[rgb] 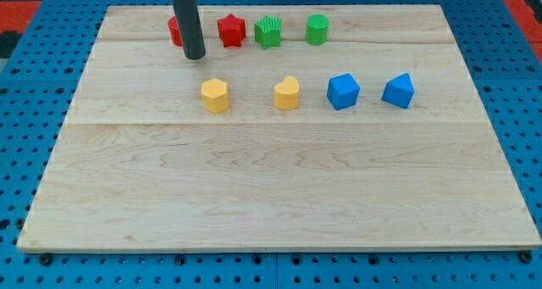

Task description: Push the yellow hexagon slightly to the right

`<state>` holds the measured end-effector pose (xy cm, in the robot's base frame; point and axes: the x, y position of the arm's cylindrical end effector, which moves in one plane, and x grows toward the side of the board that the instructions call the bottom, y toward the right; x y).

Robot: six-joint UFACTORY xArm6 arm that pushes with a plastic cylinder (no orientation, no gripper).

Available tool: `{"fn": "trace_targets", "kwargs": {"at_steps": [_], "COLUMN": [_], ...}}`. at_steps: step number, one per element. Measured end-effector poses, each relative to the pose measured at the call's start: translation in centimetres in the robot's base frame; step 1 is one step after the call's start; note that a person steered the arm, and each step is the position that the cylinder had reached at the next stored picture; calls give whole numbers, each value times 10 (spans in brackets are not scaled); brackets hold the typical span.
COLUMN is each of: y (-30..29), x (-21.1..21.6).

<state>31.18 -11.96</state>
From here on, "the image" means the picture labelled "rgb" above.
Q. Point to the red star block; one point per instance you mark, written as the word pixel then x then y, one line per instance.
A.
pixel 231 30

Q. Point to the green cylinder block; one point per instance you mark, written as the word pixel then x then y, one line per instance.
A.
pixel 317 26

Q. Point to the green star block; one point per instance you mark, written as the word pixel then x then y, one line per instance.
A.
pixel 267 32

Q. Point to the blue triangular prism block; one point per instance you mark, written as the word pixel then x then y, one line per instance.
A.
pixel 399 91

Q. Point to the yellow heart block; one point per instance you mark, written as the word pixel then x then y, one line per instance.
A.
pixel 286 93

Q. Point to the red cylinder block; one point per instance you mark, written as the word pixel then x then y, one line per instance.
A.
pixel 174 31

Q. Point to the light wooden board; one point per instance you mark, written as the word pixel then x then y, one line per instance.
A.
pixel 140 166

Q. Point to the yellow hexagon block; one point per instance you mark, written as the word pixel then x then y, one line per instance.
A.
pixel 215 95

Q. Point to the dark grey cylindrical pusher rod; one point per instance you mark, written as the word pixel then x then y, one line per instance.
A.
pixel 190 29

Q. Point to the blue cube block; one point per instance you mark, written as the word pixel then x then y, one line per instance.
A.
pixel 343 91

